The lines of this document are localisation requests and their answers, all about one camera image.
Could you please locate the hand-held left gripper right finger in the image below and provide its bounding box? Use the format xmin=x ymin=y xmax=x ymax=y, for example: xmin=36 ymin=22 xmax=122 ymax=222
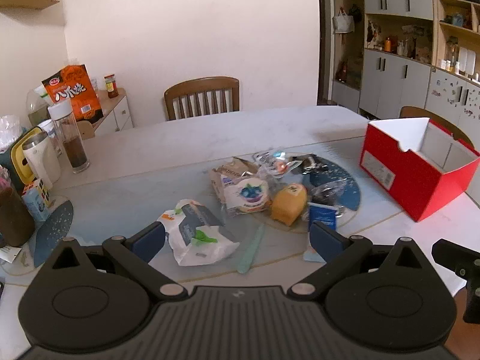
xmin=286 ymin=220 xmax=438 ymax=301

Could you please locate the crumpled brown paper bag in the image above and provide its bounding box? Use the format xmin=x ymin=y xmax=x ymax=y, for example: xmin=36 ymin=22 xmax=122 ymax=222
xmin=209 ymin=157 xmax=260 ymax=196

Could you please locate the small blue packet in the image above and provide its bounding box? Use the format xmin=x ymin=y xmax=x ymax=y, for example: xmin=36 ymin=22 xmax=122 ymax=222
xmin=308 ymin=202 xmax=338 ymax=233

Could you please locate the white mug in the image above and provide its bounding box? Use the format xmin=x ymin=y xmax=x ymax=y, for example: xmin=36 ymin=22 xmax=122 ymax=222
xmin=22 ymin=136 xmax=62 ymax=190

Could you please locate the mint green plastic strip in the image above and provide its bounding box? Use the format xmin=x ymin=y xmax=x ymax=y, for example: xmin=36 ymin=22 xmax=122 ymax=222
xmin=236 ymin=225 xmax=266 ymax=275

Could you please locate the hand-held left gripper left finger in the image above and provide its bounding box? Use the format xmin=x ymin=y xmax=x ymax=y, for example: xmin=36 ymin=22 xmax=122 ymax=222
xmin=50 ymin=221 xmax=189 ymax=301

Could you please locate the small wooden chair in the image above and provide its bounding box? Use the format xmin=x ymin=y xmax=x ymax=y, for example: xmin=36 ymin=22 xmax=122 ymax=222
xmin=77 ymin=120 xmax=95 ymax=140

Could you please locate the clear packet with dark contents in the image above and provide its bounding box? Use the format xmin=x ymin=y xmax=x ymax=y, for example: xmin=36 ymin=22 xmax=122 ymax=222
xmin=307 ymin=179 xmax=348 ymax=211

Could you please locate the grey wall cabinet unit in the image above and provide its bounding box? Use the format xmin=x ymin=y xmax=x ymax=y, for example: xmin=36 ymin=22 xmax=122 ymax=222
xmin=332 ymin=0 xmax=480 ymax=147

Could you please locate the orange snack bag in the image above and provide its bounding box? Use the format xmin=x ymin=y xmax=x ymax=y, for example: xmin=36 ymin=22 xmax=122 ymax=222
xmin=41 ymin=64 xmax=105 ymax=122

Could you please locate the clear packet with orange toy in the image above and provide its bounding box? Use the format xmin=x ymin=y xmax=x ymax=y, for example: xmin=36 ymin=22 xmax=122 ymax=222
xmin=253 ymin=151 xmax=303 ymax=181

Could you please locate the white desktop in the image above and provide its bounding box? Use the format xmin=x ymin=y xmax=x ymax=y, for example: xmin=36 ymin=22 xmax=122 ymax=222
xmin=0 ymin=105 xmax=480 ymax=346

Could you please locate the wooden chair with slatted back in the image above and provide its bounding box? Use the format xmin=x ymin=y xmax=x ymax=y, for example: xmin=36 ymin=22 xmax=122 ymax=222
xmin=163 ymin=77 xmax=241 ymax=122

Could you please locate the sauce jar with red lid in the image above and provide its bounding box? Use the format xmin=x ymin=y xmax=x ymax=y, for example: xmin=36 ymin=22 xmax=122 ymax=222
xmin=104 ymin=74 xmax=120 ymax=99

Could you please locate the brown jar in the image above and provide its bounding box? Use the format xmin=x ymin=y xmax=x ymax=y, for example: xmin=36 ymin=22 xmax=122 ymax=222
xmin=0 ymin=185 xmax=35 ymax=249

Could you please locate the puzzle cube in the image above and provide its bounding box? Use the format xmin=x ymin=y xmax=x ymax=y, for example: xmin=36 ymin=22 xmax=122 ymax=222
xmin=22 ymin=177 xmax=52 ymax=205

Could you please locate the yellow bread snack packet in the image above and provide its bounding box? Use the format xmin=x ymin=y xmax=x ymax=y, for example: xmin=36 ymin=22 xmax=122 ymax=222
xmin=271 ymin=182 xmax=309 ymax=227

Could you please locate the clear plastic bag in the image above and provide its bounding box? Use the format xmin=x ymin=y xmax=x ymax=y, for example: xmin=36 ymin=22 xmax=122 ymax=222
xmin=0 ymin=114 xmax=24 ymax=151

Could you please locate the small blue carton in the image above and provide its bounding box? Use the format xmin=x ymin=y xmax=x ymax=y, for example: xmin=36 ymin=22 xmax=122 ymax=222
xmin=22 ymin=189 xmax=52 ymax=223

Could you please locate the purple white pastry packet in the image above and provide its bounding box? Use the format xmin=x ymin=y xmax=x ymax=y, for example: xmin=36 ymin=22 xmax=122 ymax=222
xmin=221 ymin=176 xmax=271 ymax=217

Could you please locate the wooden chair with curved back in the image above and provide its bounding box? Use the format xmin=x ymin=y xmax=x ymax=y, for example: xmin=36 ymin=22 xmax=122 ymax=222
xmin=399 ymin=106 xmax=475 ymax=151

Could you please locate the red cardboard box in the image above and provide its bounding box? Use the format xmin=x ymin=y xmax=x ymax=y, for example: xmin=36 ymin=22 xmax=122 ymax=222
xmin=359 ymin=117 xmax=480 ymax=223

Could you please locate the white side cabinet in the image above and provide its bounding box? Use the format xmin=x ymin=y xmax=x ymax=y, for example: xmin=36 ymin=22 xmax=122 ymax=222
xmin=79 ymin=88 xmax=134 ymax=138

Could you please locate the white tote bag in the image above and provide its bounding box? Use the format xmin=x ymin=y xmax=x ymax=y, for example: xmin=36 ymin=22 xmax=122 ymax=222
xmin=333 ymin=7 xmax=355 ymax=34

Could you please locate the large dark blue fan-shaped mat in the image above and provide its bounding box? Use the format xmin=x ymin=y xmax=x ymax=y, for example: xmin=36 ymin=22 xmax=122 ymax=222
xmin=300 ymin=155 xmax=362 ymax=226

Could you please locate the small dark blue fan-shaped mat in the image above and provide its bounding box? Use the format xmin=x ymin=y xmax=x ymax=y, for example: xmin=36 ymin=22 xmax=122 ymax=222
xmin=33 ymin=199 xmax=75 ymax=269

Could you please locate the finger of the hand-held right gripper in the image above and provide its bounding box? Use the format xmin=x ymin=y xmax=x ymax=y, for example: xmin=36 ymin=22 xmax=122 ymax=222
xmin=431 ymin=238 xmax=480 ymax=279

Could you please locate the black snack packet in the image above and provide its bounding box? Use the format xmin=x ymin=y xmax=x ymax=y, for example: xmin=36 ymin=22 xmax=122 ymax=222
xmin=300 ymin=154 xmax=328 ymax=173

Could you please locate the yellow green tissue box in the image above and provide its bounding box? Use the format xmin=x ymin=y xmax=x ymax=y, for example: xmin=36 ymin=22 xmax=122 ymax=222
xmin=0 ymin=127 xmax=44 ymax=192

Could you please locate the glass bottle with white lid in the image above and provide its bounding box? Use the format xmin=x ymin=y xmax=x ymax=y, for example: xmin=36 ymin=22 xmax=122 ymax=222
xmin=47 ymin=99 xmax=91 ymax=175

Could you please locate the white snack packet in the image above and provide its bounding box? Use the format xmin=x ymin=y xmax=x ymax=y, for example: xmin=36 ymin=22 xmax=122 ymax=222
xmin=162 ymin=199 xmax=241 ymax=267

